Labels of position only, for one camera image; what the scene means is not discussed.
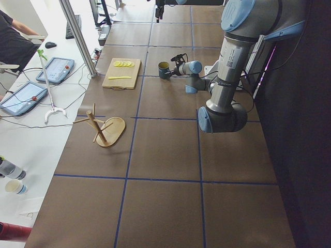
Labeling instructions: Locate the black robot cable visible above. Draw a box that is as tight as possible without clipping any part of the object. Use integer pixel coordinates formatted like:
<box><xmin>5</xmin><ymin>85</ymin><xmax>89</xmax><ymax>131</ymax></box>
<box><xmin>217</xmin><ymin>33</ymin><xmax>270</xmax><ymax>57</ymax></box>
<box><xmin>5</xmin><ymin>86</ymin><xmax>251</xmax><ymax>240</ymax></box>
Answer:
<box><xmin>196</xmin><ymin>69</ymin><xmax>267</xmax><ymax>113</ymax></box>

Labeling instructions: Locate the clear water bottle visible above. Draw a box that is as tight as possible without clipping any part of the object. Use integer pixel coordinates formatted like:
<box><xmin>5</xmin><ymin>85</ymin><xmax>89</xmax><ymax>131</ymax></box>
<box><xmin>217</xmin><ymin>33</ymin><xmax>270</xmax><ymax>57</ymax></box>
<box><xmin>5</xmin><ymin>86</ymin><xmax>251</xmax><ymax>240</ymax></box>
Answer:
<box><xmin>1</xmin><ymin>156</ymin><xmax>26</xmax><ymax>180</ymax></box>

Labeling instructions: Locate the red object at edge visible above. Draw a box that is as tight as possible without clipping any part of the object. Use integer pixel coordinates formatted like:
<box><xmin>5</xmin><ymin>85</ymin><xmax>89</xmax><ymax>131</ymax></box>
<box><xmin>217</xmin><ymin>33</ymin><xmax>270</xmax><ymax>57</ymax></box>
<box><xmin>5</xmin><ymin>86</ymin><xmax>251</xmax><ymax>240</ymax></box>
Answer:
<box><xmin>1</xmin><ymin>222</ymin><xmax>32</xmax><ymax>242</ymax></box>

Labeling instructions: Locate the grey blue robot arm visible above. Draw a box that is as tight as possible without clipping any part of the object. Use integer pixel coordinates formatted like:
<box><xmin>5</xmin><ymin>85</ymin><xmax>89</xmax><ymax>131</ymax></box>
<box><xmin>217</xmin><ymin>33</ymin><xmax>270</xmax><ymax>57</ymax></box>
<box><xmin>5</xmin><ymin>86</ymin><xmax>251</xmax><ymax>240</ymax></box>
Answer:
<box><xmin>167</xmin><ymin>1</ymin><xmax>307</xmax><ymax>133</ymax></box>

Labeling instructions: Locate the dark green mug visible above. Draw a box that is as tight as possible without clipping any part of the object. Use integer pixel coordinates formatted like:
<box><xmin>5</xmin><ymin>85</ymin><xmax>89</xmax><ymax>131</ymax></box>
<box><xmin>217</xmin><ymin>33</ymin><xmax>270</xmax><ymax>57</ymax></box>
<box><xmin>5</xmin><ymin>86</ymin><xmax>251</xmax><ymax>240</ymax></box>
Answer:
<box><xmin>158</xmin><ymin>61</ymin><xmax>171</xmax><ymax>80</ymax></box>

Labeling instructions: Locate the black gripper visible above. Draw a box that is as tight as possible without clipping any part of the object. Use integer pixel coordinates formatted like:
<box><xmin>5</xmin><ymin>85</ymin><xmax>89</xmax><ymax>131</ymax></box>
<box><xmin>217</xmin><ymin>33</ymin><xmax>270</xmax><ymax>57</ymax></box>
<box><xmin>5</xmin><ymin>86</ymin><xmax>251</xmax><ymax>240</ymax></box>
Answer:
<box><xmin>169</xmin><ymin>68</ymin><xmax>181</xmax><ymax>76</ymax></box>

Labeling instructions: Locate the near blue teach pendant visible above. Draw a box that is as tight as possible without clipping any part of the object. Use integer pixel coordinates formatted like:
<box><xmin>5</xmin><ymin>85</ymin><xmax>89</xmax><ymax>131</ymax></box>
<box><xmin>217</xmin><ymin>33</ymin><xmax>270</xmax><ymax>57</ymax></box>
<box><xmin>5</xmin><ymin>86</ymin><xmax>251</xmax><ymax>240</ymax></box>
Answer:
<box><xmin>1</xmin><ymin>82</ymin><xmax>48</xmax><ymax>116</ymax></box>

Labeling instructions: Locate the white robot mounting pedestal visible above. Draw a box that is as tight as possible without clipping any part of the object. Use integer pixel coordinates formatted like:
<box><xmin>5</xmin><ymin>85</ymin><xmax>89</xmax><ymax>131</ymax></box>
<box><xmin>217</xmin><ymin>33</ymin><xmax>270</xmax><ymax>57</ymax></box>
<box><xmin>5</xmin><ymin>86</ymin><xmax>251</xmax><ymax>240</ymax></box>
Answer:
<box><xmin>204</xmin><ymin>66</ymin><xmax>244</xmax><ymax>91</ymax></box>

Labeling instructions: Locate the black computer mouse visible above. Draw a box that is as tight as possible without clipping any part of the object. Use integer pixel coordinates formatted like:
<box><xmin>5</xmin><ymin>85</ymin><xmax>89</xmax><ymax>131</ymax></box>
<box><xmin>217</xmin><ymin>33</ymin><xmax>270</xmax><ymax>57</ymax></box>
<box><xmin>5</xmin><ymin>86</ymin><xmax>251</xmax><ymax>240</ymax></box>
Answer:
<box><xmin>44</xmin><ymin>42</ymin><xmax>57</xmax><ymax>49</ymax></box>

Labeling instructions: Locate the silver reacher grabber tool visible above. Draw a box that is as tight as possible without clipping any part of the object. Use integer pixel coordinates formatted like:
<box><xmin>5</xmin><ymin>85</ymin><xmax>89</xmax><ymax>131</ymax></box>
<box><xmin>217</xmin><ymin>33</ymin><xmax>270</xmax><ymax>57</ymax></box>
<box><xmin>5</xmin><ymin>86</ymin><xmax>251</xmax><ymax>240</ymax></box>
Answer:
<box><xmin>37</xmin><ymin>49</ymin><xmax>67</xmax><ymax>125</ymax></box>

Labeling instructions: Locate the aluminium frame post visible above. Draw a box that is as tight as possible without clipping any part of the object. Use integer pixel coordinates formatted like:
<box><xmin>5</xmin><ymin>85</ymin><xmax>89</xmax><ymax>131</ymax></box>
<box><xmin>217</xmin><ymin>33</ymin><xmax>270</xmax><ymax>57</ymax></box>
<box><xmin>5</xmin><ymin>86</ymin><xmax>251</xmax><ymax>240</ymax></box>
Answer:
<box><xmin>59</xmin><ymin>0</ymin><xmax>97</xmax><ymax>78</ymax></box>

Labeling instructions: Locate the yellow plastic knife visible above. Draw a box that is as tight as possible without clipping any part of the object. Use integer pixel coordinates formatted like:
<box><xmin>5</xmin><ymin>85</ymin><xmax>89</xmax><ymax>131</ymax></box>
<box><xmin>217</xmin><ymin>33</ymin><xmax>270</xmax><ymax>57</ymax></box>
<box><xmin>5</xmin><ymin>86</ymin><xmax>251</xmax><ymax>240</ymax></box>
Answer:
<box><xmin>108</xmin><ymin>76</ymin><xmax>132</xmax><ymax>80</ymax></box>

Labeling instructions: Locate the black power box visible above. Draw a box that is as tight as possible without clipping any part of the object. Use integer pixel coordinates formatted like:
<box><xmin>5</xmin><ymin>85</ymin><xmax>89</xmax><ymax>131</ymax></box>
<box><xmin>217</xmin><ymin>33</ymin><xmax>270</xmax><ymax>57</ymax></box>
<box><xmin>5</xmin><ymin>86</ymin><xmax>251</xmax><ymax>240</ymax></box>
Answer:
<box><xmin>98</xmin><ymin>25</ymin><xmax>111</xmax><ymax>46</ymax></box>

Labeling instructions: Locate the wooden cutting board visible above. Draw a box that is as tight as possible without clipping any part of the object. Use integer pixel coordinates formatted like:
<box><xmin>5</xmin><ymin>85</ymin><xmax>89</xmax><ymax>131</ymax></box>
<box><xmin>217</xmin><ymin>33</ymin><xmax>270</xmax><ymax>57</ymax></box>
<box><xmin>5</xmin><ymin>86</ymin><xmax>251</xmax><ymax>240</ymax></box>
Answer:
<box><xmin>102</xmin><ymin>57</ymin><xmax>141</xmax><ymax>89</ymax></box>

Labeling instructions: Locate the far blue teach pendant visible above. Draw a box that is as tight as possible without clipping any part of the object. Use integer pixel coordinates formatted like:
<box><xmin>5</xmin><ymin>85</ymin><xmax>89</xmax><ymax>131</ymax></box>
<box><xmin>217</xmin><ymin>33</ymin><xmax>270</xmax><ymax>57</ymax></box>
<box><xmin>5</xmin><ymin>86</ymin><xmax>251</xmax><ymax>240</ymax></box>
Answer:
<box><xmin>41</xmin><ymin>57</ymin><xmax>74</xmax><ymax>85</ymax></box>

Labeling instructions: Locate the black keyboard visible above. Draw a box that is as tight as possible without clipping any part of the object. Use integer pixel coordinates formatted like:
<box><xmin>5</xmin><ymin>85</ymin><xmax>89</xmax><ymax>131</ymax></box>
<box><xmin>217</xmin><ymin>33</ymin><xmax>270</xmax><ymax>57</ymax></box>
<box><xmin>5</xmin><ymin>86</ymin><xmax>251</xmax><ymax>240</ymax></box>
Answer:
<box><xmin>65</xmin><ymin>14</ymin><xmax>81</xmax><ymax>40</ymax></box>

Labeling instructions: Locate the blue teach pendant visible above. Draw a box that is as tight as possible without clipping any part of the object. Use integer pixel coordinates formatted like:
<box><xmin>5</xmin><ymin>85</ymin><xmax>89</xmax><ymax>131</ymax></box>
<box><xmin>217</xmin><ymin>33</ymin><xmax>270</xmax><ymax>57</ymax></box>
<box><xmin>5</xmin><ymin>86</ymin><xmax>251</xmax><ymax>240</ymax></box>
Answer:
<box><xmin>1</xmin><ymin>82</ymin><xmax>48</xmax><ymax>116</ymax></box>
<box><xmin>41</xmin><ymin>57</ymin><xmax>74</xmax><ymax>85</ymax></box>

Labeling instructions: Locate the wooden cup storage rack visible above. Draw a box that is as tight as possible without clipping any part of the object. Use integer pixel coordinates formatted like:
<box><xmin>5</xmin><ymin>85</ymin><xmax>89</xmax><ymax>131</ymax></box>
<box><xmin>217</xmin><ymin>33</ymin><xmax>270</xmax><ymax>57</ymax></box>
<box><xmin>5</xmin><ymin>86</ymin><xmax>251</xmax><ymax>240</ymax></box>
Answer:
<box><xmin>73</xmin><ymin>103</ymin><xmax>126</xmax><ymax>148</ymax></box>

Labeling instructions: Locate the white paper cup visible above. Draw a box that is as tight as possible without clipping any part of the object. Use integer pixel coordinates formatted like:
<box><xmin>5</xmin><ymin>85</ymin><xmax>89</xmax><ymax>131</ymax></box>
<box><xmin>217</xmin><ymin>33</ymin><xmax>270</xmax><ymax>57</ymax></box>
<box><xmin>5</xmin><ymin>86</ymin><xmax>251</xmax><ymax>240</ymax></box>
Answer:
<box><xmin>5</xmin><ymin>179</ymin><xmax>27</xmax><ymax>195</ymax></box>

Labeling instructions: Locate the orange black connector block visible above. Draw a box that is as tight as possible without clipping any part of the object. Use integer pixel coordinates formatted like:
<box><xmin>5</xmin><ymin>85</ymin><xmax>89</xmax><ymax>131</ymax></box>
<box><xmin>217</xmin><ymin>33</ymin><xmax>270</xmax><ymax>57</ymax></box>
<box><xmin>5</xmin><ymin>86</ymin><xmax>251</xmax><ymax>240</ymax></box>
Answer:
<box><xmin>93</xmin><ymin>49</ymin><xmax>101</xmax><ymax>60</ymax></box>

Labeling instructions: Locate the person in black shirt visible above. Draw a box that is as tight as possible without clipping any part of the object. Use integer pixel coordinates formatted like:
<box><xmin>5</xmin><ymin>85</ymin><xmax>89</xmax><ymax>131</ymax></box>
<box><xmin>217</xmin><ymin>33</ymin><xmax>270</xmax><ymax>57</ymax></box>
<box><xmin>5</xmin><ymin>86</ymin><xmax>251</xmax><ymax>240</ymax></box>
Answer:
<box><xmin>1</xmin><ymin>11</ymin><xmax>40</xmax><ymax>72</ymax></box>

